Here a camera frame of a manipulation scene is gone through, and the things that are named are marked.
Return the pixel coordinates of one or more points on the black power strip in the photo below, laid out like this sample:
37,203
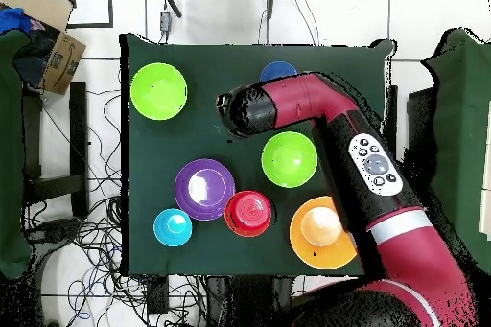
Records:
158,292

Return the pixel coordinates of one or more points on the black pedestal foot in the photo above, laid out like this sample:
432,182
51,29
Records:
57,229

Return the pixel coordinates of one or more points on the red-orange plastic bowl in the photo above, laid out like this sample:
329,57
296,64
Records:
248,213

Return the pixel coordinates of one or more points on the blue cloth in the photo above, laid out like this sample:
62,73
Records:
13,20

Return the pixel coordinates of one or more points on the brown cardboard box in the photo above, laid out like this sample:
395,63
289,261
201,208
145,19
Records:
63,62

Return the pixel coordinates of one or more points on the dark green tablecloth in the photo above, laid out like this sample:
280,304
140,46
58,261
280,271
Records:
172,143

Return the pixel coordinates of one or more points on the black tripod leg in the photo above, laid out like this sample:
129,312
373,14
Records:
270,1
170,1

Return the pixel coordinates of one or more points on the purple plastic bowl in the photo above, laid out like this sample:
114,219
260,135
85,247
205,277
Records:
203,189

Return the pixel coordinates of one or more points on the green plastic bowl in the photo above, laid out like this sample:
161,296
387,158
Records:
287,159
158,91

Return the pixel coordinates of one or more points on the blue plastic bowl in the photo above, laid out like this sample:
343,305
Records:
278,70

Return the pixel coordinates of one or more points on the black metal frame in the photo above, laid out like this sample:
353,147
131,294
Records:
111,4

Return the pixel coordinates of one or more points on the green cloth covered table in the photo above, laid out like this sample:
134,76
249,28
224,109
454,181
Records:
464,112
9,150

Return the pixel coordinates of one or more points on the cyan plastic bowl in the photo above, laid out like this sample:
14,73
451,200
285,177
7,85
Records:
172,227

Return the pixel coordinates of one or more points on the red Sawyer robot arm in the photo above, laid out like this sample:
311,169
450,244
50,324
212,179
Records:
307,97

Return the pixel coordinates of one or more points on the black stool frame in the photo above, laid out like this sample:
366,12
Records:
420,123
79,131

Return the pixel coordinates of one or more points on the large orange plastic bowl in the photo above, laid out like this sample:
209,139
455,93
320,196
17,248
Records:
314,235

